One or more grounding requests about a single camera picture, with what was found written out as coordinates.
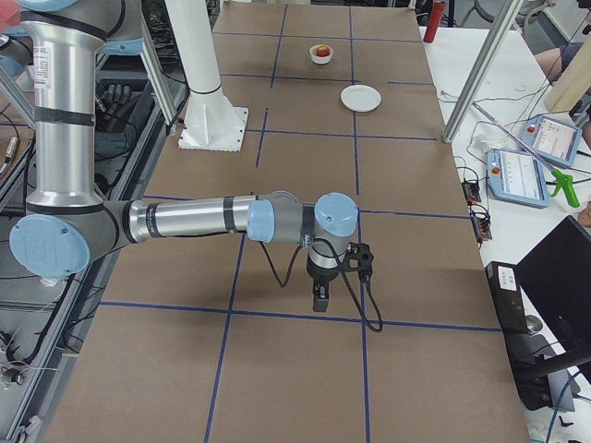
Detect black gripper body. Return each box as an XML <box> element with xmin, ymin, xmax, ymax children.
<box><xmin>307</xmin><ymin>262</ymin><xmax>340</xmax><ymax>295</ymax></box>

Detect red yellow apple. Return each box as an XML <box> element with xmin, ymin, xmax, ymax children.
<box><xmin>316</xmin><ymin>45</ymin><xmax>331</xmax><ymax>57</ymax></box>

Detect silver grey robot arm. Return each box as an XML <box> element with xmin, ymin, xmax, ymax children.
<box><xmin>9</xmin><ymin>1</ymin><xmax>370</xmax><ymax>312</ymax></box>

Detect white plate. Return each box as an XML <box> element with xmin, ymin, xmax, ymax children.
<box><xmin>340</xmin><ymin>85</ymin><xmax>381</xmax><ymax>113</ymax></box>

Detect cream white bowl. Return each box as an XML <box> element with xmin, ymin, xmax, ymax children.
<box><xmin>308</xmin><ymin>44</ymin><xmax>334</xmax><ymax>66</ymax></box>

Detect black computer box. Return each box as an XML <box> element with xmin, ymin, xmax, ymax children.
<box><xmin>485</xmin><ymin>261</ymin><xmax>542</xmax><ymax>335</ymax></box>

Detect near teach pendant tablet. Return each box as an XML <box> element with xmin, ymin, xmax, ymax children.
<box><xmin>486</xmin><ymin>149</ymin><xmax>549</xmax><ymax>208</ymax></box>

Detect teach pendant tablet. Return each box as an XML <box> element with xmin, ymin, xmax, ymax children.
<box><xmin>486</xmin><ymin>149</ymin><xmax>549</xmax><ymax>208</ymax></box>
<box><xmin>522</xmin><ymin>114</ymin><xmax>583</xmax><ymax>167</ymax></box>

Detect black monitor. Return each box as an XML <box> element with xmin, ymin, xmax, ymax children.
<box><xmin>515</xmin><ymin>216</ymin><xmax>590</xmax><ymax>350</ymax></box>

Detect black foam hand case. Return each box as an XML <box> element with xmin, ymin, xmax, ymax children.
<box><xmin>94</xmin><ymin>79</ymin><xmax>154</xmax><ymax>160</ymax></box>

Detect far teach pendant tablet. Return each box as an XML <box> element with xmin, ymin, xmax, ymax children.
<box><xmin>522</xmin><ymin>114</ymin><xmax>583</xmax><ymax>167</ymax></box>

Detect red cylinder bottle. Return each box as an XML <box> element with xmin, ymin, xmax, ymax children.
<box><xmin>423</xmin><ymin>1</ymin><xmax>446</xmax><ymax>43</ymax></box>

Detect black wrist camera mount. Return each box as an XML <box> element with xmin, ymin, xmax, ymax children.
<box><xmin>344</xmin><ymin>243</ymin><xmax>374</xmax><ymax>282</ymax></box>

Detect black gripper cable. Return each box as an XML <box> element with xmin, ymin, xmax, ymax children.
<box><xmin>258</xmin><ymin>233</ymin><xmax>384</xmax><ymax>334</ymax></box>

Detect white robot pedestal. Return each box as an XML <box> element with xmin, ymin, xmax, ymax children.
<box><xmin>165</xmin><ymin>0</ymin><xmax>248</xmax><ymax>152</ymax></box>

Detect green handled grabber tool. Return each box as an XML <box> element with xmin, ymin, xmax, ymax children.
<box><xmin>472</xmin><ymin>102</ymin><xmax>580</xmax><ymax>208</ymax></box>

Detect aluminium frame post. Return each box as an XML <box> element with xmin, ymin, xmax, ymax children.
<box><xmin>442</xmin><ymin>0</ymin><xmax>523</xmax><ymax>143</ymax></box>

